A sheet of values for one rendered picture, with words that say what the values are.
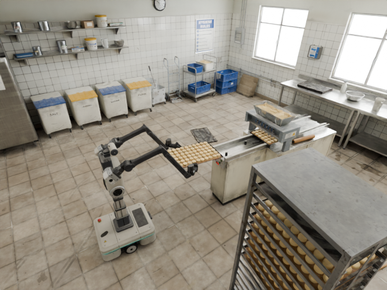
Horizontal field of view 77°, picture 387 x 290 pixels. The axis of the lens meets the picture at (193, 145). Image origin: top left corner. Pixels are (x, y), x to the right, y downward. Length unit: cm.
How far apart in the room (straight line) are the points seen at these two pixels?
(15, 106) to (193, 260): 396
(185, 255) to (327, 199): 214
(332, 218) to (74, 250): 293
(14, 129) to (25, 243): 234
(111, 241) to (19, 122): 314
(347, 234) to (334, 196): 23
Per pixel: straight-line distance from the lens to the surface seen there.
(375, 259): 172
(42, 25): 571
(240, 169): 337
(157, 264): 314
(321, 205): 135
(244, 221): 178
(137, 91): 602
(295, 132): 345
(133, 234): 310
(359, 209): 142
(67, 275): 335
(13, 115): 535
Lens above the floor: 269
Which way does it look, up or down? 33 degrees down
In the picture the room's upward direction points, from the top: 1 degrees clockwise
